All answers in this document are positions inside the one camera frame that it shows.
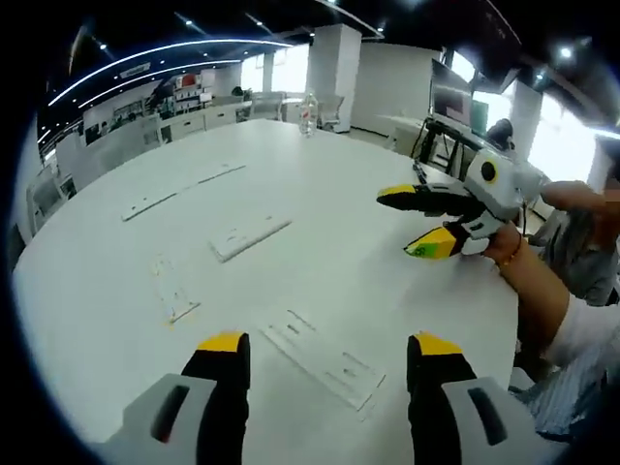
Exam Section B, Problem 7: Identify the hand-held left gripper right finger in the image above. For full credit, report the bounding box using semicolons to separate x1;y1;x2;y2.
406;331;540;465

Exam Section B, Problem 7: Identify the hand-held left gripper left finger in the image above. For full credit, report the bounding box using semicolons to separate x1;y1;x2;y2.
96;330;252;465

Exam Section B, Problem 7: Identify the white socket holder cover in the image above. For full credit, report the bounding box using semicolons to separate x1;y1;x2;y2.
208;218;295;264

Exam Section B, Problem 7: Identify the person's right hand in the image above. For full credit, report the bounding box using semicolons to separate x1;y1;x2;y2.
483;223;522;266

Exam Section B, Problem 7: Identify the black monitor stand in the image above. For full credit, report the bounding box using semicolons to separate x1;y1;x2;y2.
410;118;467;171

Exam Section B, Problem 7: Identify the green screen monitor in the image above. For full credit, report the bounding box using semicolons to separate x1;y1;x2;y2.
472;99;488;138

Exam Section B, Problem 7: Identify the computer monitor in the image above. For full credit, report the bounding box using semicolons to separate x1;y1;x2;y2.
430;58;477;129

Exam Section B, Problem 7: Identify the person's striped clothing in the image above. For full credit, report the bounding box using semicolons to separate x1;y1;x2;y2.
507;356;612;438

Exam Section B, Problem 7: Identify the clear water bottle red label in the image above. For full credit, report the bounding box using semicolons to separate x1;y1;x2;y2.
299;92;319;138

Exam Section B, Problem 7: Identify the black hanging ceiling panel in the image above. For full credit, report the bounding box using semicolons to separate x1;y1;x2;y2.
445;0;525;94

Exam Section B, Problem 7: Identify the long white plastic strip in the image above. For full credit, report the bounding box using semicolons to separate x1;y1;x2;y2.
120;164;247;223

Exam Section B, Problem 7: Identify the long curved ceiling light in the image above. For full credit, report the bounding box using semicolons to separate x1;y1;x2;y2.
47;38;297;109

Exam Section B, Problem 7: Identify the orange bracelet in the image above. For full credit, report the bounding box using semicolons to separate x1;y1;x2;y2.
502;235;525;266

